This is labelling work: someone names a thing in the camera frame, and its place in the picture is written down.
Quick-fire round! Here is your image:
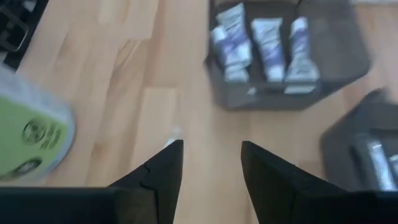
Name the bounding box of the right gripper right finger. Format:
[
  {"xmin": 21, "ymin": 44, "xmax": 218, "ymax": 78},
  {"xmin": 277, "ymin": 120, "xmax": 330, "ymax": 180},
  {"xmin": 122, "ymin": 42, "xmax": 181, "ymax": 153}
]
[{"xmin": 241, "ymin": 141, "xmax": 398, "ymax": 224}]

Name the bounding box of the smoky grey plastic bin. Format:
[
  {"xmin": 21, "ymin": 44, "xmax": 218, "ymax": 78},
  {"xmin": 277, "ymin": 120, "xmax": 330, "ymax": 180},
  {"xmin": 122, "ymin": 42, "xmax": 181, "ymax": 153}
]
[
  {"xmin": 319, "ymin": 88, "xmax": 398, "ymax": 192},
  {"xmin": 202, "ymin": 0, "xmax": 373, "ymax": 112}
]

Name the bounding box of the silver nail clipper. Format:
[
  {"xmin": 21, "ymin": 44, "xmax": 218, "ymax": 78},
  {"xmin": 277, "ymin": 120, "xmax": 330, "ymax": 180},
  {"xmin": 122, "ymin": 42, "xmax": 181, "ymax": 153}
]
[{"xmin": 363, "ymin": 138, "xmax": 397, "ymax": 192}]

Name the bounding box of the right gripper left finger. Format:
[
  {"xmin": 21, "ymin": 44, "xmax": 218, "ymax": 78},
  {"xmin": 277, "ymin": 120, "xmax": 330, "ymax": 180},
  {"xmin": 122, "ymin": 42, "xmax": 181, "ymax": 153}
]
[{"xmin": 0, "ymin": 139, "xmax": 184, "ymax": 224}]

